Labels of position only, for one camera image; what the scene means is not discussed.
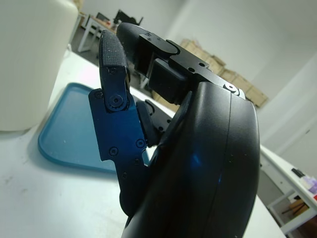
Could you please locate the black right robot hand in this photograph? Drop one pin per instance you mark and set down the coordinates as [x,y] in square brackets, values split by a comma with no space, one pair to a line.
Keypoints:
[198,161]

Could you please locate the blue plastic tray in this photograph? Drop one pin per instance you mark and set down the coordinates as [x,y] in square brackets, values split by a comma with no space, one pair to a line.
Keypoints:
[71,134]

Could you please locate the white two-slot toaster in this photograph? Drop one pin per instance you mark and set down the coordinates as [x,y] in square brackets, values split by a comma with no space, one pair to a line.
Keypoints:
[29,62]

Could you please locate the white office desk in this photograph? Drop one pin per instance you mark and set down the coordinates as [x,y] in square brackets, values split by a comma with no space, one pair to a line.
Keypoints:
[89,32]
[284,178]

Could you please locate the wooden crate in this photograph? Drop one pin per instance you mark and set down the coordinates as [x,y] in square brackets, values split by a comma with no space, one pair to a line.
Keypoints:
[237,81]

